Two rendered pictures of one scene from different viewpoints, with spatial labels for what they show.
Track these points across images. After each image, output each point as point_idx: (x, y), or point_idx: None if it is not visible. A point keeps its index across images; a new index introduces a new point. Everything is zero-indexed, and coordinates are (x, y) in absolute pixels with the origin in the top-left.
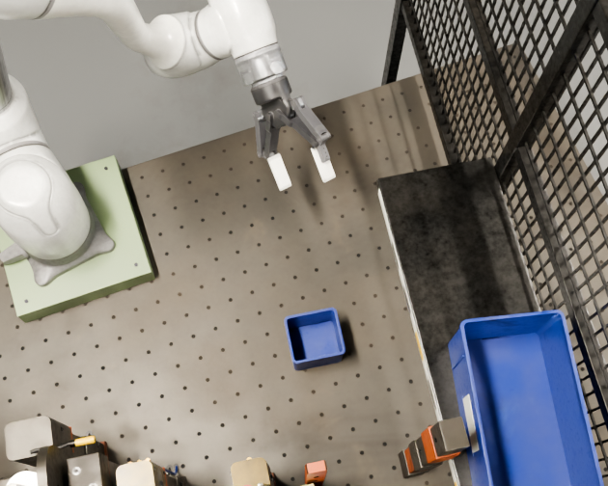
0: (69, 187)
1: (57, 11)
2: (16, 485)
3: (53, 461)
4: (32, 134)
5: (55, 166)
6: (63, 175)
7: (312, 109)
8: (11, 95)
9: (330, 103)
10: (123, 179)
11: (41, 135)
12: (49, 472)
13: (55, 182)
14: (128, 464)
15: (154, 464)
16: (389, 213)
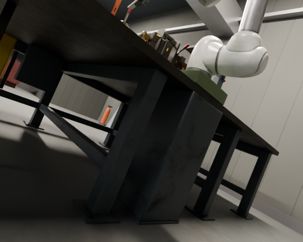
0: (200, 41)
1: None
2: (166, 35)
3: (162, 32)
4: (226, 46)
5: (208, 38)
6: (204, 39)
7: (112, 14)
8: (240, 30)
9: (99, 3)
10: (190, 74)
11: (224, 50)
12: (162, 30)
13: (204, 37)
14: (148, 35)
15: (142, 37)
16: None
